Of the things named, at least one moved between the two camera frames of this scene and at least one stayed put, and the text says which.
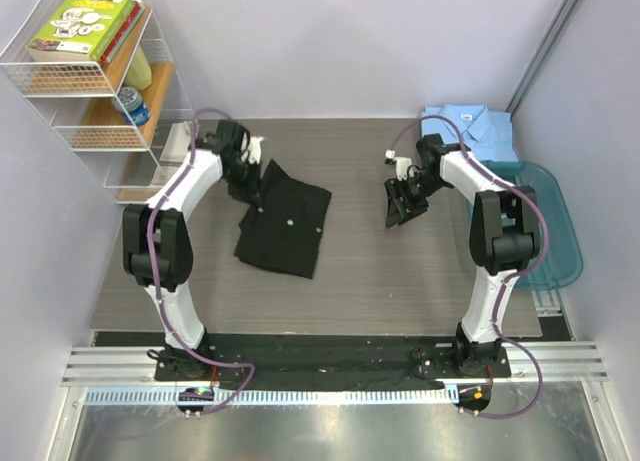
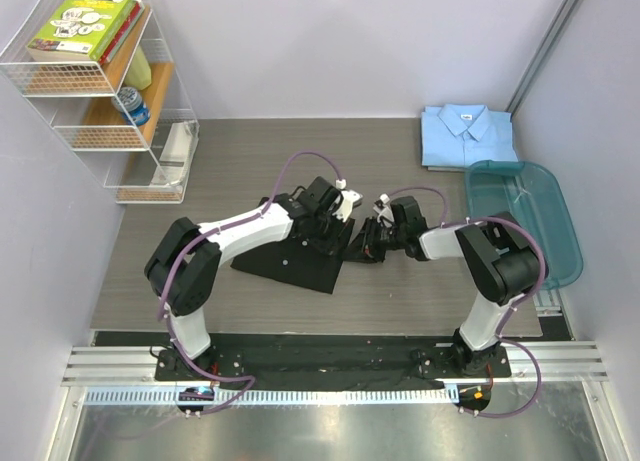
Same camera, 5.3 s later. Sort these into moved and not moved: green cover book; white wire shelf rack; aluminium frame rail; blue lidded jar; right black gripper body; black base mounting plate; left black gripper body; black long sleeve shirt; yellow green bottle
Moved: right black gripper body; left black gripper body; black long sleeve shirt
Not moved: aluminium frame rail; green cover book; blue lidded jar; black base mounting plate; yellow green bottle; white wire shelf rack
